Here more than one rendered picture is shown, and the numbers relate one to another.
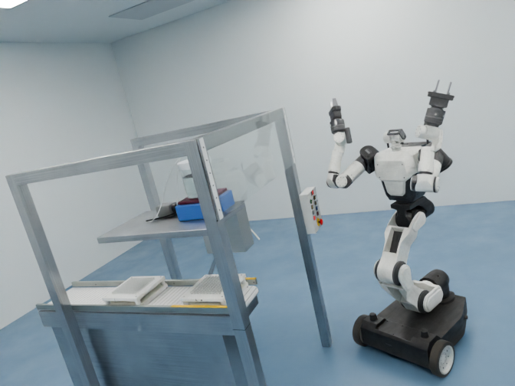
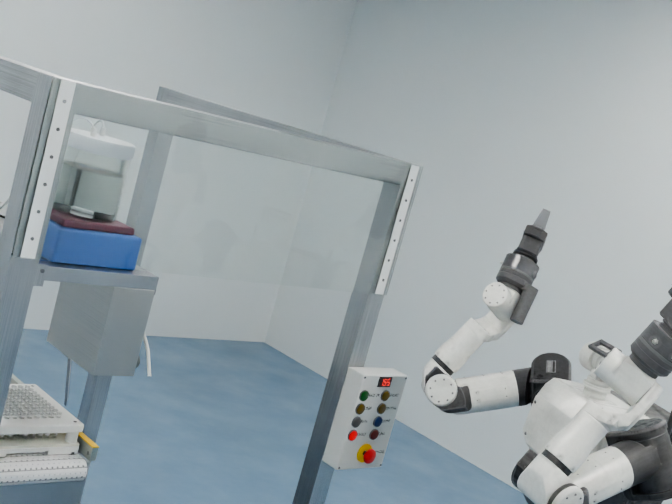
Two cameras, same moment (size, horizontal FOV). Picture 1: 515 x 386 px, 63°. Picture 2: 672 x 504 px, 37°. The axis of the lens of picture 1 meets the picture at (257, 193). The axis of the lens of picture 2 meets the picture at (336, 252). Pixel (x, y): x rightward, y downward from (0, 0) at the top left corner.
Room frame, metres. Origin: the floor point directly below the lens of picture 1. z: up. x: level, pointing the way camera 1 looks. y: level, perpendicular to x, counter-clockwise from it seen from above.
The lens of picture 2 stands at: (0.10, -0.95, 1.70)
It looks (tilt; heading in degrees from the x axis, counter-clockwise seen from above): 8 degrees down; 19
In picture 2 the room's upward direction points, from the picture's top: 16 degrees clockwise
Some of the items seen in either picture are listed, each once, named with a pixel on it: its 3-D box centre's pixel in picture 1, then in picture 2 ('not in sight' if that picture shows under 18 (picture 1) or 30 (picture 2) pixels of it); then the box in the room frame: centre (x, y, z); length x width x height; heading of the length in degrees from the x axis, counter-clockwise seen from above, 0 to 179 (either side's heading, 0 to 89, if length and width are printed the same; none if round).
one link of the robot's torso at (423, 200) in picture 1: (414, 209); not in sight; (2.46, -0.92, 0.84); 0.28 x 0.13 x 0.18; 127
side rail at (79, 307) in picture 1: (122, 308); not in sight; (2.03, 0.82, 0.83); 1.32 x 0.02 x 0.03; 64
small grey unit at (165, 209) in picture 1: (168, 209); not in sight; (2.06, 0.45, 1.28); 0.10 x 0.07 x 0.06; 64
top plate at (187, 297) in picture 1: (214, 287); (8, 407); (1.93, 0.32, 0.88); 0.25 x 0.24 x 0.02; 154
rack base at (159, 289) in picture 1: (136, 296); not in sight; (2.16, 0.77, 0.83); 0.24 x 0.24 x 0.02; 63
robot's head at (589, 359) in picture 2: (394, 139); (601, 366); (2.41, -0.84, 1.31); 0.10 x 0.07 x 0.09; 37
